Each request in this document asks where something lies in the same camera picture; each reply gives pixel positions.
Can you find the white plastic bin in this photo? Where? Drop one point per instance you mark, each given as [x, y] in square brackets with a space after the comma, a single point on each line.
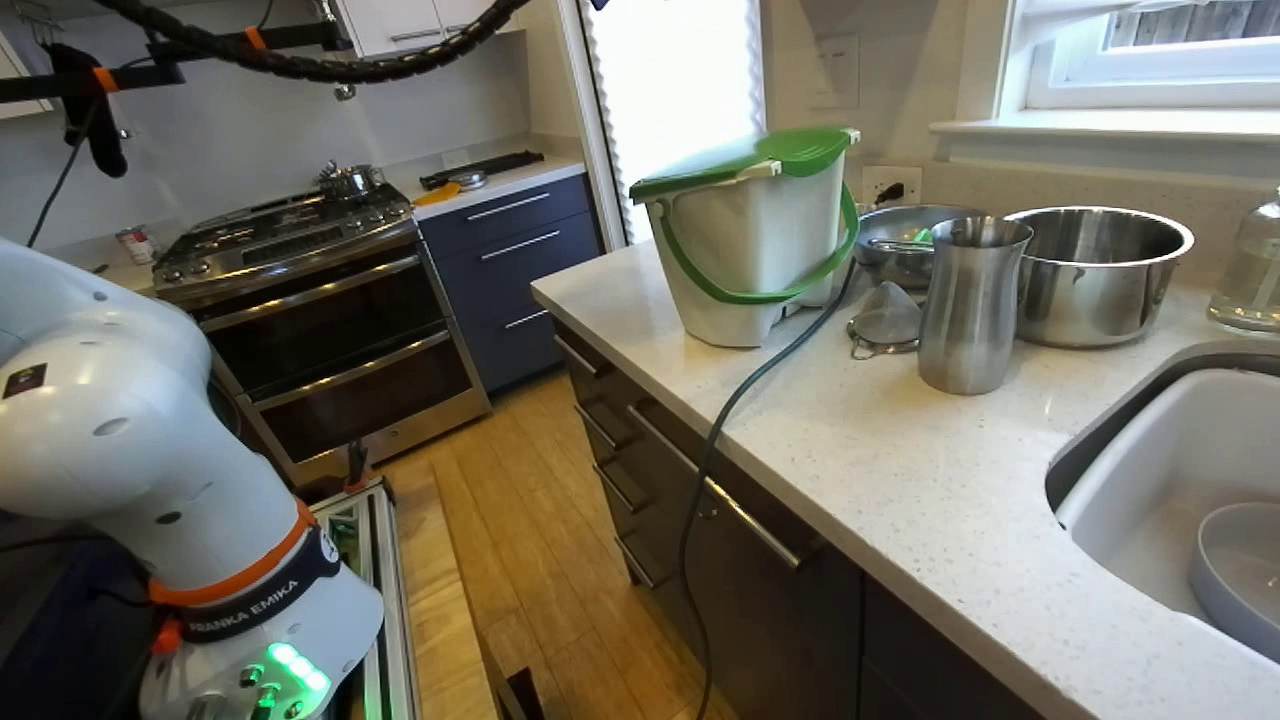
[755, 260]

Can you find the green bin lid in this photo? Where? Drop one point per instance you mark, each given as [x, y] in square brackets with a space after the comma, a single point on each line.
[747, 162]

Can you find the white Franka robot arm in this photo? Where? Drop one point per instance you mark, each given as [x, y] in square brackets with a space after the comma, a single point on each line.
[123, 442]

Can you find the dark blue drawer cabinet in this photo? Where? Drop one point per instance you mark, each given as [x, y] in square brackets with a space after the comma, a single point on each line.
[514, 281]

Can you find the metal mesh strainer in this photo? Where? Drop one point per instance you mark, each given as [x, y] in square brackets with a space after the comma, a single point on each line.
[885, 323]

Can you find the long black tray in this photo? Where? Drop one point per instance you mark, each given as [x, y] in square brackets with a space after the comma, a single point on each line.
[481, 170]

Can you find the white window blind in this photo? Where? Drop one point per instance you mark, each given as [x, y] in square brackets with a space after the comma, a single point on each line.
[675, 82]

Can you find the steel mixing bowl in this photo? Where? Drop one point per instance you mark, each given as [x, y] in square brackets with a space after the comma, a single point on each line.
[901, 246]

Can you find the steel kitchen stove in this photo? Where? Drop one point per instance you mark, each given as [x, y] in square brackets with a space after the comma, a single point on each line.
[320, 323]

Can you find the steel pitcher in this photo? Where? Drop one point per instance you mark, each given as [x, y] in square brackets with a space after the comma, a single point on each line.
[971, 312]

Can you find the steel kettle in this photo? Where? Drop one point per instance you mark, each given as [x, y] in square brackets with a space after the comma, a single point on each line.
[348, 182]

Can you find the large steel pot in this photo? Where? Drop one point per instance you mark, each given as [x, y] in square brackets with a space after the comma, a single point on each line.
[1101, 275]

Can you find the white kitchen sink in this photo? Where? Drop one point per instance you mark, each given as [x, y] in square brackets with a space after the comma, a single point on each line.
[1161, 466]

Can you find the clear glass bottle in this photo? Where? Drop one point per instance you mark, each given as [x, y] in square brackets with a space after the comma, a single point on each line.
[1249, 265]

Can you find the grey bowl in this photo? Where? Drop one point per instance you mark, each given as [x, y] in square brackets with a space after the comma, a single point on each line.
[1246, 580]

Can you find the metal robot cart frame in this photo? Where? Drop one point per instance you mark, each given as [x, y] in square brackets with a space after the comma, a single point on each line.
[381, 603]

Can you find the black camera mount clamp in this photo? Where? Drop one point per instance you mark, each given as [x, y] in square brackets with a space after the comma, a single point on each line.
[85, 102]

